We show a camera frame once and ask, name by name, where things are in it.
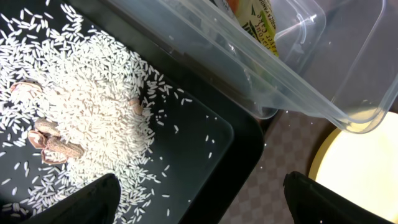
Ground clear plastic bin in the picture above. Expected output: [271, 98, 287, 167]
[109, 0, 397, 133]

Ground rice pile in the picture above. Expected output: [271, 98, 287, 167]
[0, 0, 218, 224]

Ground green orange snack wrapper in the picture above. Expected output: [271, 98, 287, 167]
[213, 0, 279, 57]

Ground yellow plate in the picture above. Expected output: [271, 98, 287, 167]
[308, 112, 397, 223]

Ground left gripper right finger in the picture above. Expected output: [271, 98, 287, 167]
[283, 171, 392, 224]

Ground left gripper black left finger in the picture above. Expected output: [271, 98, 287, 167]
[24, 174, 121, 224]

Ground peanut shell pieces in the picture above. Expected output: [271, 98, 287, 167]
[9, 80, 150, 167]

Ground black waste tray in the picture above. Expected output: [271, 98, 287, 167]
[0, 0, 265, 224]

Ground dark brown serving tray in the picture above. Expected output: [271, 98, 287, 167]
[221, 111, 336, 223]

